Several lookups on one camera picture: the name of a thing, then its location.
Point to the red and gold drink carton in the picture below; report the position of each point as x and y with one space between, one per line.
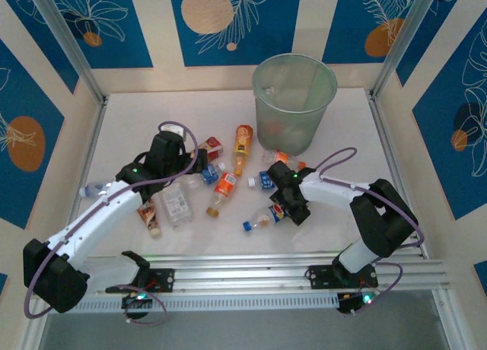
213 144

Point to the yellow orange juice bottle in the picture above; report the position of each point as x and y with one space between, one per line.
242 144

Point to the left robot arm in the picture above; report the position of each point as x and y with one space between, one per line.
95 217

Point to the clear bluish water bottle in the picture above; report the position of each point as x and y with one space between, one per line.
93 190

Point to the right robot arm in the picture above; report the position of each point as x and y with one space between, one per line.
331 192

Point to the Pepsi bottle blue cap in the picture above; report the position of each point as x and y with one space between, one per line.
262 217

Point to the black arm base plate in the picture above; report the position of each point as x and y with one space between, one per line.
163 277
319 275

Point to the aluminium side rail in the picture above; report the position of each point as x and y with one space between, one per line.
380 129
95 137

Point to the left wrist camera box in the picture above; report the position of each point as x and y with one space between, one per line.
173 129

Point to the orange label bottle gold cap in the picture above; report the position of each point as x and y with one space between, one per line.
226 184

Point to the aluminium frame post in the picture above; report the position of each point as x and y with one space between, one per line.
67 42
402 42

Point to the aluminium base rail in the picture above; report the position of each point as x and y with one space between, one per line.
243 274

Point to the brown label bottle cream cap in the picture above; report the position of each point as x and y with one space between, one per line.
150 218

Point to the small clear bottle white cap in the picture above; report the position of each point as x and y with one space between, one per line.
190 182

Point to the clear square bottle white label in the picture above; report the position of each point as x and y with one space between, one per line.
176 207

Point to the translucent green waste bin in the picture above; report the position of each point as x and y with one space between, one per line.
289 110

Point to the clear bottle orange label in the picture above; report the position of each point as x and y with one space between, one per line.
283 158

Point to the small blue label bottle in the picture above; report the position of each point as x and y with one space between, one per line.
208 174

